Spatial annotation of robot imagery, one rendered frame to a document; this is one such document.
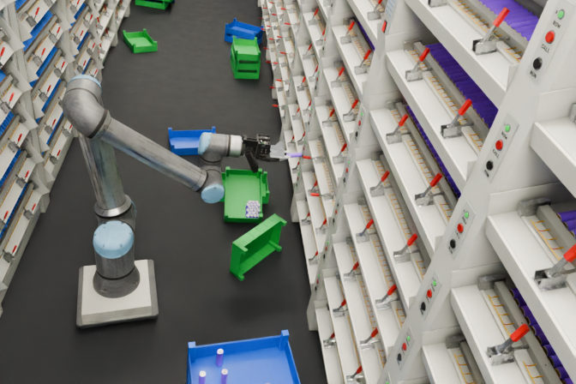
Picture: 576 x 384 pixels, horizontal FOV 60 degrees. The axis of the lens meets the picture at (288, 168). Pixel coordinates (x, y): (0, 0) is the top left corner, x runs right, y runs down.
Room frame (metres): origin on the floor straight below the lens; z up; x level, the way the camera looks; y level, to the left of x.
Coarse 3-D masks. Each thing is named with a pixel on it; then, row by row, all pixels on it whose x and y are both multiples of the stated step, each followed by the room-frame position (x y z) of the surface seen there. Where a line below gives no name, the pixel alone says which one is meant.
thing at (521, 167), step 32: (512, 96) 0.78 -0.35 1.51; (480, 160) 0.79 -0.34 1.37; (512, 160) 0.71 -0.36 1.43; (480, 192) 0.75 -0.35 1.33; (448, 224) 0.80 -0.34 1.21; (480, 224) 0.71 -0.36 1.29; (448, 256) 0.75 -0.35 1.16; (480, 256) 0.71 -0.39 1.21; (448, 288) 0.71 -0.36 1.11; (416, 320) 0.76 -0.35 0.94; (448, 320) 0.71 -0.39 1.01; (416, 352) 0.71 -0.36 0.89
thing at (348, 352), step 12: (324, 276) 1.39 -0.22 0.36; (336, 276) 1.38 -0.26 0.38; (336, 288) 1.34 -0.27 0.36; (336, 300) 1.28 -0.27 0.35; (336, 312) 1.21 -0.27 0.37; (348, 312) 1.23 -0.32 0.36; (336, 324) 1.18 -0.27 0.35; (348, 324) 1.17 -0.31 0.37; (336, 336) 1.13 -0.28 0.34; (348, 336) 1.13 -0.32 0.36; (348, 348) 1.08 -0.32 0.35; (348, 360) 1.03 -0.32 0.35; (348, 372) 0.99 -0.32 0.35; (360, 372) 0.99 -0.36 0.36
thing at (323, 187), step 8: (312, 136) 2.08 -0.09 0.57; (320, 136) 2.07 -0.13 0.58; (312, 144) 2.05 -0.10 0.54; (312, 152) 1.98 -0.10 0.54; (320, 152) 1.98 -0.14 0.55; (312, 160) 1.97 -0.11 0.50; (320, 168) 1.86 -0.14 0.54; (320, 176) 1.80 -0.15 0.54; (320, 184) 1.74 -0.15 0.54; (328, 184) 1.74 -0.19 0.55; (320, 192) 1.73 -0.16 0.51; (328, 192) 1.69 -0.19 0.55; (328, 208) 1.59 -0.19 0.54; (328, 216) 1.54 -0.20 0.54; (328, 224) 1.48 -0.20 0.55
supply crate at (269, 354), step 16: (272, 336) 0.94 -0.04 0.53; (288, 336) 0.94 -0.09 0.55; (192, 352) 0.84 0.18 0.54; (208, 352) 0.87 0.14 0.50; (224, 352) 0.89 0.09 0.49; (240, 352) 0.90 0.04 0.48; (256, 352) 0.91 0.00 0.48; (272, 352) 0.92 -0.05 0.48; (288, 352) 0.91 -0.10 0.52; (192, 368) 0.83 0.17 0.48; (208, 368) 0.84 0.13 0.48; (224, 368) 0.84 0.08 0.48; (240, 368) 0.85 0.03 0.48; (256, 368) 0.86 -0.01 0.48; (272, 368) 0.87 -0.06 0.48; (288, 368) 0.88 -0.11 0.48
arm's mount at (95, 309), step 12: (144, 264) 1.50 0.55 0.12; (84, 276) 1.37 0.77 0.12; (144, 276) 1.43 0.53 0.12; (84, 288) 1.31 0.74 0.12; (144, 288) 1.36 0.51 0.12; (84, 300) 1.25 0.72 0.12; (96, 300) 1.26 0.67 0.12; (108, 300) 1.27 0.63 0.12; (120, 300) 1.28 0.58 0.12; (132, 300) 1.29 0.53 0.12; (144, 300) 1.30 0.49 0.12; (84, 312) 1.20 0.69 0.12; (96, 312) 1.21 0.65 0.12; (108, 312) 1.22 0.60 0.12; (120, 312) 1.24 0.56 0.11; (132, 312) 1.26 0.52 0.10; (144, 312) 1.27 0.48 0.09; (84, 324) 1.19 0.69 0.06
